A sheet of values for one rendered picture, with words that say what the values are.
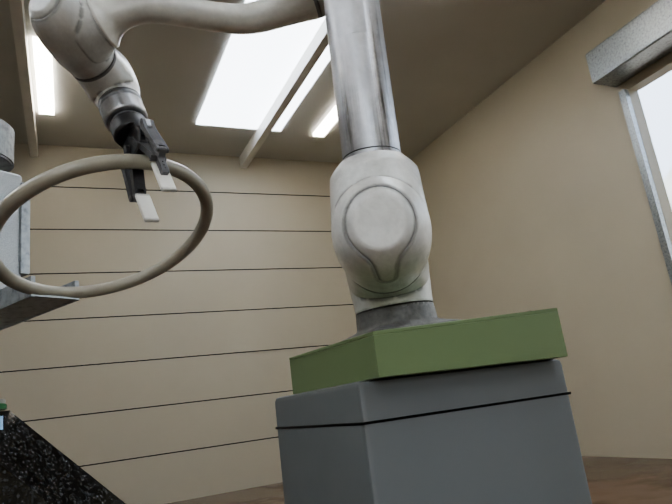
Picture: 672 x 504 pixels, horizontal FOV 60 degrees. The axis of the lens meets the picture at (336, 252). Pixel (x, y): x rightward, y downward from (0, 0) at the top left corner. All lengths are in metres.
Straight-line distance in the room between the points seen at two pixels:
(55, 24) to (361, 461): 0.92
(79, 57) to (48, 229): 5.86
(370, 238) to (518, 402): 0.38
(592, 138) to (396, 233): 5.27
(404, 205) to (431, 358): 0.23
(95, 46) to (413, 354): 0.83
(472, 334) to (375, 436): 0.22
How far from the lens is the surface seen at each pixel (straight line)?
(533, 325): 1.03
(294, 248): 7.50
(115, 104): 1.30
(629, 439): 5.97
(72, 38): 1.25
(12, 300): 1.58
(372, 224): 0.85
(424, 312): 1.09
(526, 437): 1.03
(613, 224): 5.83
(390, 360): 0.86
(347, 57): 1.04
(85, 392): 6.74
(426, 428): 0.92
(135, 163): 1.22
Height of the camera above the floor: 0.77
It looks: 15 degrees up
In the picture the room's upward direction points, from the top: 7 degrees counter-clockwise
